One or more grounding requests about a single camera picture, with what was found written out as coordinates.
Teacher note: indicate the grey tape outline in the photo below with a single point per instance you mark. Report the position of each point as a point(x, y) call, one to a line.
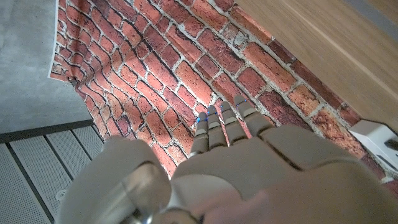
point(379, 15)

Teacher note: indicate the white power strip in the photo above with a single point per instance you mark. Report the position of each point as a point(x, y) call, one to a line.
point(370, 137)

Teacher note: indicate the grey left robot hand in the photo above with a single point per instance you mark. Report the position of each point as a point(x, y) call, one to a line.
point(280, 186)

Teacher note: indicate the red brick print backdrop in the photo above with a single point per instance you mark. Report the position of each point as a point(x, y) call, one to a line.
point(171, 62)

